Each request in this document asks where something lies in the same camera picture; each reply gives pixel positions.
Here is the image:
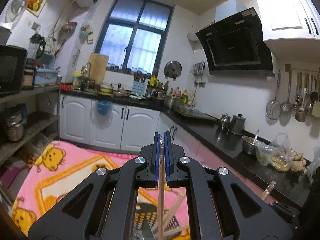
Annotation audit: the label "chopsticks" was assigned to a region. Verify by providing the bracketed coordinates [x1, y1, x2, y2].
[151, 193, 185, 233]
[157, 135, 165, 240]
[260, 181, 276, 200]

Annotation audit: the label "chopsticks crossing diagonal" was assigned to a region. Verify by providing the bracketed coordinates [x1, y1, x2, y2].
[163, 224, 189, 237]

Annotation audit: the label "dark green utensil caddy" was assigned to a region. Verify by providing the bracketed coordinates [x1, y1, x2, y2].
[133, 202, 182, 239]

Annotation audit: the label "pink cartoon blanket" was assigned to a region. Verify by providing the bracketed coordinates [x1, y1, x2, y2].
[1, 141, 191, 239]

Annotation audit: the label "plastic bag of vegetables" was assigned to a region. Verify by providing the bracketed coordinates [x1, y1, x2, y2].
[254, 132, 294, 172]

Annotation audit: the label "steel bowl with spoon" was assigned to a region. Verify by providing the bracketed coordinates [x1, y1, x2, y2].
[242, 129, 259, 155]

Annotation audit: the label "steel kettle pot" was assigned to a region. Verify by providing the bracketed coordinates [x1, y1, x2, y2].
[228, 113, 246, 135]

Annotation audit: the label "small steel teapot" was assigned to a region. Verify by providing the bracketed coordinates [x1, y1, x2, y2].
[220, 113, 231, 129]

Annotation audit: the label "blue bag on cabinet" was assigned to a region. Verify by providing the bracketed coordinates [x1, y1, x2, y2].
[96, 100, 112, 115]

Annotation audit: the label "hanging steel ladle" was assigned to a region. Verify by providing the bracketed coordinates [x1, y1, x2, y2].
[281, 69, 292, 114]

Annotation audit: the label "blue knife block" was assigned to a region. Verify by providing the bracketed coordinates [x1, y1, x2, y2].
[131, 81, 146, 96]

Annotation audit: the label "stacked steel pots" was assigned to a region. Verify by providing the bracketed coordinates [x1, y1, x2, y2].
[1, 107, 26, 142]

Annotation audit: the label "wooden cutting board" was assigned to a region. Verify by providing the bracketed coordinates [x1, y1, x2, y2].
[89, 53, 109, 85]

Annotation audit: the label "light blue storage box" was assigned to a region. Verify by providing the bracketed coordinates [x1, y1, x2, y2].
[34, 68, 58, 86]

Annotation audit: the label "hanging steel pot lid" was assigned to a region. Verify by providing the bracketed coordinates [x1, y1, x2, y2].
[164, 61, 182, 81]

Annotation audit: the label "black range hood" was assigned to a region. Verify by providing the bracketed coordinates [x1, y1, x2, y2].
[196, 7, 275, 77]

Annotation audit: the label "black microwave oven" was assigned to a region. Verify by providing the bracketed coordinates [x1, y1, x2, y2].
[0, 45, 27, 96]

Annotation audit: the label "blender with black lid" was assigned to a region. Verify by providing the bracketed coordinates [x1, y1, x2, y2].
[26, 34, 46, 64]

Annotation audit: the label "dark framed window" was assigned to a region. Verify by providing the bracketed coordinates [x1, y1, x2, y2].
[94, 0, 174, 74]

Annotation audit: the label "white upper cabinet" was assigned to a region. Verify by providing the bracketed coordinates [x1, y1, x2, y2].
[257, 0, 319, 62]

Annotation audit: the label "hanging wire skimmer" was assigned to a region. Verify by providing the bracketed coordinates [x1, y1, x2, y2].
[266, 70, 281, 120]

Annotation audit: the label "glass pot lid on wall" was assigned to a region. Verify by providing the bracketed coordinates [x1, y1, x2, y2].
[5, 0, 28, 23]

